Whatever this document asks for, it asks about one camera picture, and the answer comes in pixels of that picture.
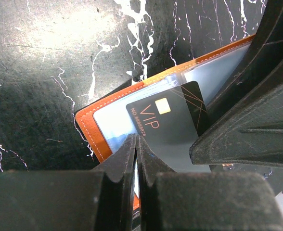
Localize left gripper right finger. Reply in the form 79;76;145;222
136;137;283;231

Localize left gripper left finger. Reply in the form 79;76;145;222
0;134;137;231

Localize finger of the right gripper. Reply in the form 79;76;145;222
189;59;283;168
207;0;283;113

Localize black VIP credit card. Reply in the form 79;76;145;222
125;80;210;147

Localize brown leather card holder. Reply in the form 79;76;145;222
75;33;257;210

